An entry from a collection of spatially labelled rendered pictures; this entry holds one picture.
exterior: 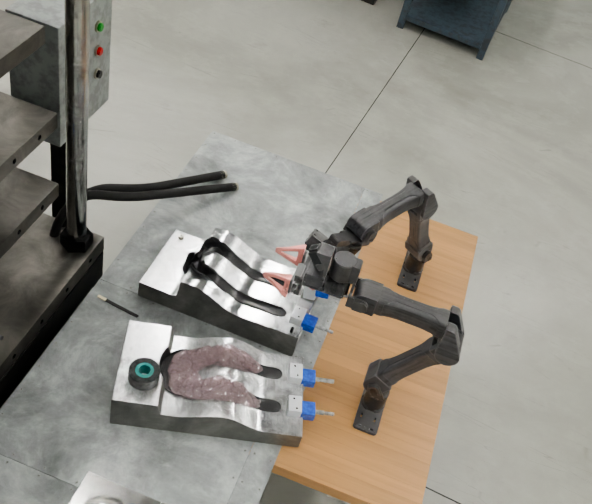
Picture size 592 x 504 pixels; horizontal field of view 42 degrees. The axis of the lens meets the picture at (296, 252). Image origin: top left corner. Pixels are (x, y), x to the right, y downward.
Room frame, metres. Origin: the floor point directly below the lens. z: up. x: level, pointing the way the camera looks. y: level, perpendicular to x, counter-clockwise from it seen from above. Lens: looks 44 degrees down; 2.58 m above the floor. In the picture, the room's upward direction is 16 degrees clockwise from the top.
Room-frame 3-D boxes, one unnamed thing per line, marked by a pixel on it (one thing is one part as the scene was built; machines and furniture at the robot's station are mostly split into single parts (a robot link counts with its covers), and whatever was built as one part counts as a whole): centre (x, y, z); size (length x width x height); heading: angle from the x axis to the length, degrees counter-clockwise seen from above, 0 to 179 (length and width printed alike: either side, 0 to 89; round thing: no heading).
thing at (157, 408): (1.22, 0.12, 0.85); 0.50 x 0.26 x 0.11; 100
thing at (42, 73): (1.89, 0.82, 0.73); 0.30 x 0.22 x 1.47; 173
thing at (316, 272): (1.37, -0.06, 1.25); 0.07 x 0.06 x 0.11; 173
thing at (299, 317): (1.49, -0.10, 0.89); 0.13 x 0.05 x 0.05; 83
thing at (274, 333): (1.59, 0.16, 0.87); 0.50 x 0.26 x 0.14; 83
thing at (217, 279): (1.57, 0.14, 0.92); 0.35 x 0.16 x 0.09; 83
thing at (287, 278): (1.35, 0.02, 1.20); 0.09 x 0.07 x 0.07; 83
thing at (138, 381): (1.14, 0.29, 0.93); 0.08 x 0.08 x 0.04
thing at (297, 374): (1.33, -0.14, 0.85); 0.13 x 0.05 x 0.05; 100
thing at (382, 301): (1.34, -0.32, 1.17); 0.30 x 0.09 x 0.12; 83
